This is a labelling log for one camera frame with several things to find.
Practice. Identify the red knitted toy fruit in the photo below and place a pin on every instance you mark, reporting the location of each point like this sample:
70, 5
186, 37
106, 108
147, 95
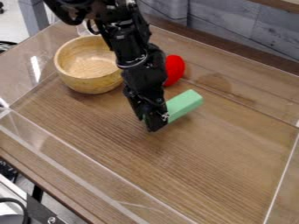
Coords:
175, 67

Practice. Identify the grey table leg post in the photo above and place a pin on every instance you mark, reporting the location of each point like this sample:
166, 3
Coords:
34, 15

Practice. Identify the clear acrylic tray enclosure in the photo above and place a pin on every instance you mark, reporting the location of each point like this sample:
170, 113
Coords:
220, 167

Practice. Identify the green rectangular block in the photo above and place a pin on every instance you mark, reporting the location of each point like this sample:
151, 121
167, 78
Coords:
179, 106

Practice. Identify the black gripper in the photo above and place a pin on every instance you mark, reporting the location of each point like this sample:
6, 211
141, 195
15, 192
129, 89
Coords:
145, 76

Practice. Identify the light wooden bowl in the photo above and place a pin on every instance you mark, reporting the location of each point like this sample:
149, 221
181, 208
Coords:
86, 65

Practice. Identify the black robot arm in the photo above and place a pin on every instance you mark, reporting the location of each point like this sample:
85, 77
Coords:
118, 21

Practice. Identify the black metal bracket lower left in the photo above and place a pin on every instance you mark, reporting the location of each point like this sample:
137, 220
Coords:
41, 215

